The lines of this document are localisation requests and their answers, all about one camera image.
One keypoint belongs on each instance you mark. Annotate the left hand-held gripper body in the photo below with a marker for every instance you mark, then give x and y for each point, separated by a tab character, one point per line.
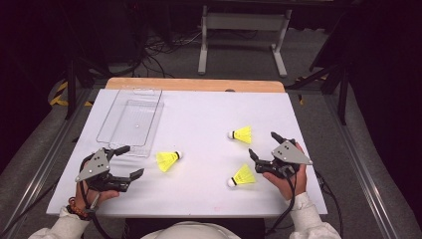
96	167

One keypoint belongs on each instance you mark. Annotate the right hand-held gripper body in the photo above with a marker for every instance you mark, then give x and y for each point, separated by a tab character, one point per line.
288	154

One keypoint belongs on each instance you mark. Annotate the yellow shuttlecock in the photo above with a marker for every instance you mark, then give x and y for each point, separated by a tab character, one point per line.
245	176
166	161
244	134

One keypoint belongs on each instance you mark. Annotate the clear plastic container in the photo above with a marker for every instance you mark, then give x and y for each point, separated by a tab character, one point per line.
132	122

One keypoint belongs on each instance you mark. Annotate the person's left hand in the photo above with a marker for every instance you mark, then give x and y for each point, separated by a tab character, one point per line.
99	196

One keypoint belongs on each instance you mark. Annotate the person's right hand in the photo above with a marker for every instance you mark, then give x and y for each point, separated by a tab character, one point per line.
292	187

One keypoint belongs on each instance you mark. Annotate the black metal stand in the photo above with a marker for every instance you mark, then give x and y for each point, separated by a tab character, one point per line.
70	89
342	96

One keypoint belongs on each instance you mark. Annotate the person's white cap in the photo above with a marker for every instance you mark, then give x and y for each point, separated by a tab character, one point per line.
190	231

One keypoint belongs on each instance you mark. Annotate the wooden table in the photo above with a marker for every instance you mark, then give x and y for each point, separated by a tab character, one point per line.
195	84

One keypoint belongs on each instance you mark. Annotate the white metal stand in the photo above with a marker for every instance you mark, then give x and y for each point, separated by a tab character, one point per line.
245	21

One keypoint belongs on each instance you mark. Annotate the aluminium floor rail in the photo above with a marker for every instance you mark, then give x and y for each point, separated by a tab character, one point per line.
45	166
360	166

